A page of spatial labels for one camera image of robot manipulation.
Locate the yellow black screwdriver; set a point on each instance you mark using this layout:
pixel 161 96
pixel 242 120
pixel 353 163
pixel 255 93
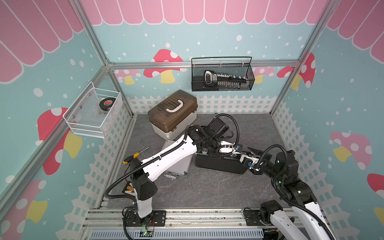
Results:
pixel 134 156

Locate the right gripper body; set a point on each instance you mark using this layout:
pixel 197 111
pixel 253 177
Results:
pixel 268 168

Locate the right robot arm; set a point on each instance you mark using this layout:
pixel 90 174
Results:
pixel 281 167

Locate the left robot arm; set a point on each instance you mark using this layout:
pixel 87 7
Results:
pixel 143 174

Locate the white wire wall basket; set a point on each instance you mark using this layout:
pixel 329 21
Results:
pixel 85 118

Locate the silver aluminium poker case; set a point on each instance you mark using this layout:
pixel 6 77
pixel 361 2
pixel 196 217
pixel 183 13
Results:
pixel 179 169

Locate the black poker case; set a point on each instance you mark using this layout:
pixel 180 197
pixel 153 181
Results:
pixel 212 161

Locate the black wire wall basket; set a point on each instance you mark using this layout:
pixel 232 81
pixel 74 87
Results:
pixel 234 66

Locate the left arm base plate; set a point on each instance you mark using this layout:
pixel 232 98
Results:
pixel 156 218

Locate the small green circuit board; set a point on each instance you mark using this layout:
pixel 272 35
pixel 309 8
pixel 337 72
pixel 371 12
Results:
pixel 146 234

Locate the white box brown lid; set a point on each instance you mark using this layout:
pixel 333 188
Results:
pixel 170 117

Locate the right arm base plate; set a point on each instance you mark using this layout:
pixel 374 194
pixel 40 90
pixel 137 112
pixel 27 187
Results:
pixel 261 216

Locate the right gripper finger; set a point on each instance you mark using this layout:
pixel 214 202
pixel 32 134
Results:
pixel 244 160
pixel 254 151

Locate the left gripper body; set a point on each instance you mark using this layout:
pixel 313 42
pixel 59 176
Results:
pixel 214 146

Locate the black tape roll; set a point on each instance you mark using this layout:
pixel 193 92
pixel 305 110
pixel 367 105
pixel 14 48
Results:
pixel 107 103

